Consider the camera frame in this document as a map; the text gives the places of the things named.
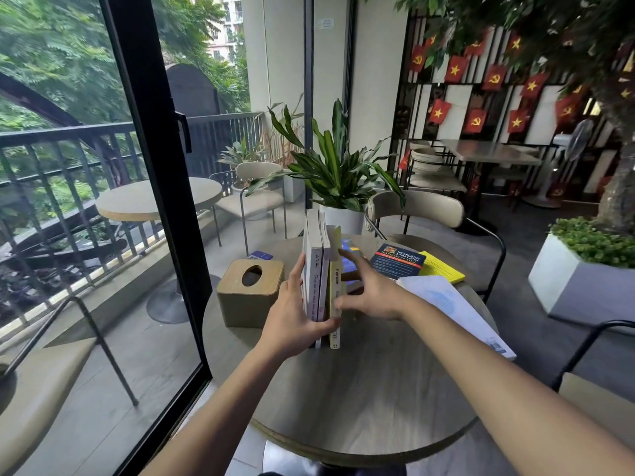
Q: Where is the person's left hand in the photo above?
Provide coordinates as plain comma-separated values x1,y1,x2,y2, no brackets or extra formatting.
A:
257,253,343,363

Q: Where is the person's right hand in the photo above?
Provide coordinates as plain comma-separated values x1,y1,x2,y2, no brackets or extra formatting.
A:
335,250,423,323

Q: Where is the thick white book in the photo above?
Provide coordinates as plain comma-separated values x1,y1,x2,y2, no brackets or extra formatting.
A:
301,208,324,349

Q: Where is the thin white book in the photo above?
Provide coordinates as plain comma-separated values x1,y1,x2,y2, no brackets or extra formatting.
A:
317,211,331,323

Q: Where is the yellow spine book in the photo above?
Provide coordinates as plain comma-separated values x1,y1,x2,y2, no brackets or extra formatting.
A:
326,225,346,350

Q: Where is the person's left forearm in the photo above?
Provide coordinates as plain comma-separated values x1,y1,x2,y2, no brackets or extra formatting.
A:
140,339,301,476

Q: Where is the person's right forearm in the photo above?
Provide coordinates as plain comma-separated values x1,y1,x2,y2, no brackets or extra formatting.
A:
401,298,635,476

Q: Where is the bright blue book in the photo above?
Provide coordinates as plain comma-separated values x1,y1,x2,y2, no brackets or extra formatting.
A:
341,238,363,295

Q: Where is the wooden tissue box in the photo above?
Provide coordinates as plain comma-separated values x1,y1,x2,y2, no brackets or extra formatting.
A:
216,258,285,329

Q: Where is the dark blue book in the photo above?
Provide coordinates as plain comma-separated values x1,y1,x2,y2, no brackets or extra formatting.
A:
369,243,428,281

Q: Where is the white round plant pot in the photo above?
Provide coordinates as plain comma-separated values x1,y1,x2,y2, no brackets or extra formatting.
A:
317,204,366,237

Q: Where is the beige balcony chair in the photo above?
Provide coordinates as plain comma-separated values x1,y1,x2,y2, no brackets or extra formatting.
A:
208,161,289,257

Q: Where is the white and light blue booklet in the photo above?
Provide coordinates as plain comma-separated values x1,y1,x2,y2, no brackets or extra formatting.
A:
396,275,518,362

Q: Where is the green leafy potted plant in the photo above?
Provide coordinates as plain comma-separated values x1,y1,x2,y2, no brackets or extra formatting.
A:
245,98,407,214

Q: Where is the small balcony potted plant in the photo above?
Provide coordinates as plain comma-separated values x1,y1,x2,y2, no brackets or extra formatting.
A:
217,136,266,190

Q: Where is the tall balcony potted plant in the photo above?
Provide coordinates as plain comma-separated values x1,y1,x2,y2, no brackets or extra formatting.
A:
262,93,306,204

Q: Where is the stack of beige chairs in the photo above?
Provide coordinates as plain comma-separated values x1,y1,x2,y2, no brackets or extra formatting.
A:
406,140,468,195

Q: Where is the round balcony table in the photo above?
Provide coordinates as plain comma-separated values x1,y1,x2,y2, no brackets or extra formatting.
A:
95,177,223,325

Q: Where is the square grey table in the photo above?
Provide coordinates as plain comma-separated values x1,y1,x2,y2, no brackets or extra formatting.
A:
439,139,542,237

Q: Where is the black slatted partition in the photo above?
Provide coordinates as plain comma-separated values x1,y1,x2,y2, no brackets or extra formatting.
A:
387,10,635,204

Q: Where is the white angular planter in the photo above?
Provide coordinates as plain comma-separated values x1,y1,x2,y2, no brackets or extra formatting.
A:
528,233,635,337

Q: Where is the black balcony railing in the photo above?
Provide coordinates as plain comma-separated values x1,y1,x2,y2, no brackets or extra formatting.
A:
0,111,265,342

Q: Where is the row of red flags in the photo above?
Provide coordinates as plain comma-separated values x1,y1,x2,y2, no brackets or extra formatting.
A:
397,27,635,199

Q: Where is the white standing fan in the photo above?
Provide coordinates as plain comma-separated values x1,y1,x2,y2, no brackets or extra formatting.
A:
521,118,596,210

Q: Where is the large indoor tree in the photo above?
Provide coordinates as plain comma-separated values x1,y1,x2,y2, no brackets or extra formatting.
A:
355,0,635,269

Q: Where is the beige chair black frame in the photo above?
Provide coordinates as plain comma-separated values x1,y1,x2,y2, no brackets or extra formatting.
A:
363,190,508,304
551,319,635,444
0,294,140,476

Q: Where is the black sliding door frame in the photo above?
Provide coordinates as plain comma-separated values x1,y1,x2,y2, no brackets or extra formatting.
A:
97,0,214,476

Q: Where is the black door handle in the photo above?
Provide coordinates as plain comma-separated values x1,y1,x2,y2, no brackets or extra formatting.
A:
174,111,193,154

